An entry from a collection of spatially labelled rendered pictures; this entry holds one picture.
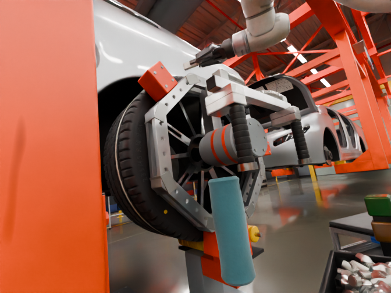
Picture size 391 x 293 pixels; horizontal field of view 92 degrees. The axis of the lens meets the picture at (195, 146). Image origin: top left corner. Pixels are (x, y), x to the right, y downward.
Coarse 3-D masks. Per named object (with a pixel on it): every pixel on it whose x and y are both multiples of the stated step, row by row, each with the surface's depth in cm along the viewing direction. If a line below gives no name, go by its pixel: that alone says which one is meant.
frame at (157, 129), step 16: (192, 80) 67; (176, 96) 61; (160, 112) 55; (160, 128) 54; (160, 144) 53; (160, 160) 51; (256, 160) 85; (160, 176) 50; (256, 176) 81; (160, 192) 54; (176, 192) 54; (256, 192) 77; (176, 208) 57; (192, 208) 55; (208, 224) 57
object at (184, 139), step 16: (192, 96) 78; (176, 112) 94; (192, 112) 94; (192, 128) 76; (192, 144) 80; (192, 160) 73; (208, 176) 78; (224, 176) 96; (240, 176) 88; (208, 192) 96; (208, 208) 81
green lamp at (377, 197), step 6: (366, 198) 40; (372, 198) 39; (378, 198) 38; (384, 198) 38; (390, 198) 38; (366, 204) 40; (372, 204) 39; (378, 204) 38; (384, 204) 38; (390, 204) 37; (372, 210) 39; (378, 210) 38; (384, 210) 38; (390, 210) 37; (378, 216) 39; (384, 216) 38; (390, 216) 37
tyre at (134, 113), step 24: (144, 96) 63; (144, 120) 60; (120, 144) 57; (144, 144) 59; (120, 168) 58; (144, 168) 57; (120, 192) 62; (144, 192) 55; (144, 216) 58; (168, 216) 58; (192, 240) 64
